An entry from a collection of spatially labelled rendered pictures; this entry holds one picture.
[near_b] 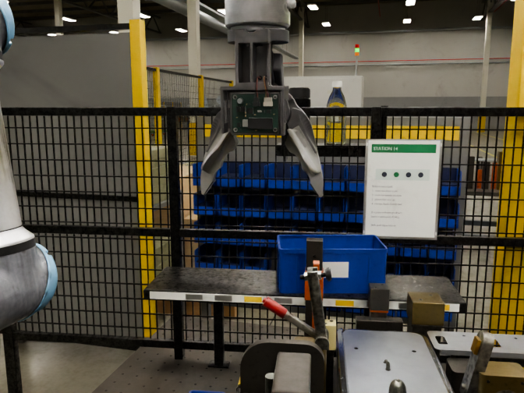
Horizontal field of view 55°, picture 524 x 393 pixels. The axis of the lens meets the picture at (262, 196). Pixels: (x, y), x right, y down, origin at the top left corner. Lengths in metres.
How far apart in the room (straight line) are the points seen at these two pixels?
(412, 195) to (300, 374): 0.97
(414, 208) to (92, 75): 1.96
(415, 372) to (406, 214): 0.60
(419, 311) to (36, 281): 0.91
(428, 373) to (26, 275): 0.80
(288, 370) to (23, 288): 0.42
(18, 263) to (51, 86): 2.31
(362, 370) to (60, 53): 2.44
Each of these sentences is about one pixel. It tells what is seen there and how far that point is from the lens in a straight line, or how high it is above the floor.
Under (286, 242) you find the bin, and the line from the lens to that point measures 1.56.
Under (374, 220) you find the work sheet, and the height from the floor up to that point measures 1.20.
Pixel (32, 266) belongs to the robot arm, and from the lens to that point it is 0.87.
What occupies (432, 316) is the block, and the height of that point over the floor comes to 1.03.
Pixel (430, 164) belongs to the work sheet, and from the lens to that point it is 1.59.
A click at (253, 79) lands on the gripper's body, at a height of 1.57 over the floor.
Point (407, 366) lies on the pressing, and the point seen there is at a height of 1.00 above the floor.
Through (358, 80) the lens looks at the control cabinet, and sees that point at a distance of 7.30.
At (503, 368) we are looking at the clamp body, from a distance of 1.14.
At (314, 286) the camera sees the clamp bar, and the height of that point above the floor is 1.18.
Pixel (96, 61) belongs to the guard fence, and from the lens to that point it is 2.94.
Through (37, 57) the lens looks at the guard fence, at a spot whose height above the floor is 1.83.
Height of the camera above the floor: 1.54
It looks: 10 degrees down
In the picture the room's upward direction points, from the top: straight up
